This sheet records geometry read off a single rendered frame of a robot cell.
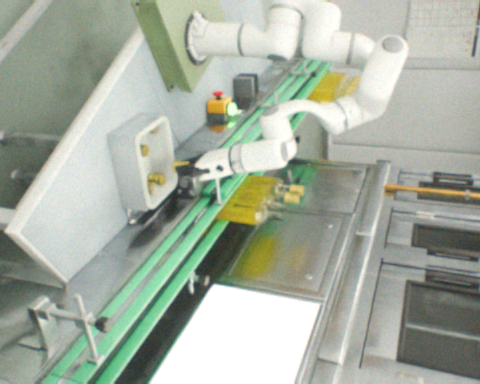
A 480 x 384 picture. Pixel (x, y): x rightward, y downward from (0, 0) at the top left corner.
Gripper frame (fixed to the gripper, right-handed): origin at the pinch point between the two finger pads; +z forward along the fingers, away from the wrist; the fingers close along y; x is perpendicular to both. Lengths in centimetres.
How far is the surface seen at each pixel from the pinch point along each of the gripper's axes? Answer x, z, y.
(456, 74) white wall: -151, -53, 611
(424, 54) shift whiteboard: -115, -18, 609
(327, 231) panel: -41, -24, 30
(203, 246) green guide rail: -25.0, 3.7, -0.4
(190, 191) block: -11.8, 8.7, 10.6
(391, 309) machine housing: -51, -45, 3
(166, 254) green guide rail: -17.6, 5.0, -15.5
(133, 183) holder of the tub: 0.8, 12.2, -8.3
